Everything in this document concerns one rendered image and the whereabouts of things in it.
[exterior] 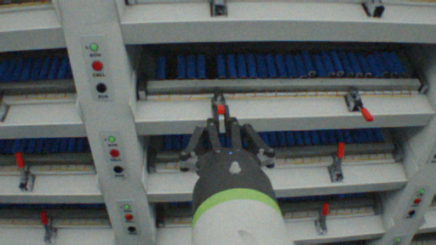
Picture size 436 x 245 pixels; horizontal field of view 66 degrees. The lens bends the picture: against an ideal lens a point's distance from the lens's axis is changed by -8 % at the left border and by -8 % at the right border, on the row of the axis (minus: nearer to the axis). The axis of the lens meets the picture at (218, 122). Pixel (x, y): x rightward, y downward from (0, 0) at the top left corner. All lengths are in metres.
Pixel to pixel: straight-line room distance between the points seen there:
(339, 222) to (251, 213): 0.70
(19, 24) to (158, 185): 0.43
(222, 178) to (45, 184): 0.58
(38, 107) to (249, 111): 0.41
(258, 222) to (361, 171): 0.60
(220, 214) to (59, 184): 0.59
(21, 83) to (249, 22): 0.47
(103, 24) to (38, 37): 0.12
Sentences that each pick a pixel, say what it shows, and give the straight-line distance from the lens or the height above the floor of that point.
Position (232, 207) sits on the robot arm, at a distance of 0.32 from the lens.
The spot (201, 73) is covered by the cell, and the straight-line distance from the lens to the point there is 0.72.
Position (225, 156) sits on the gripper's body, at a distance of 0.42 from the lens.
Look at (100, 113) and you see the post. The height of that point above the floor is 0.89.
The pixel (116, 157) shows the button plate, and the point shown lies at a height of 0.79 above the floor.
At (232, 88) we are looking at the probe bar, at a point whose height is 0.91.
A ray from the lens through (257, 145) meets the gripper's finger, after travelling 0.50.
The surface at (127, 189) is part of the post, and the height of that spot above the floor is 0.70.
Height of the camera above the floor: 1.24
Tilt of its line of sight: 34 degrees down
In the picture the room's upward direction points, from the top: straight up
